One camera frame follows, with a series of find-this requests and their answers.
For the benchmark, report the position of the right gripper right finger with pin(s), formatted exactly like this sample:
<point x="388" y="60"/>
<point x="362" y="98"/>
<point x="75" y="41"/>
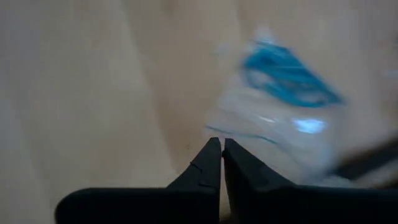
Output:
<point x="280" y="205"/>

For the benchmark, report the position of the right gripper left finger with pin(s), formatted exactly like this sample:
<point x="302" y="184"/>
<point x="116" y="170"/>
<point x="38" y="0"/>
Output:
<point x="186" y="202"/>

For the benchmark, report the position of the clear plastic zip bag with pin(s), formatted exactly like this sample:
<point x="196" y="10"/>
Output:
<point x="264" y="130"/>

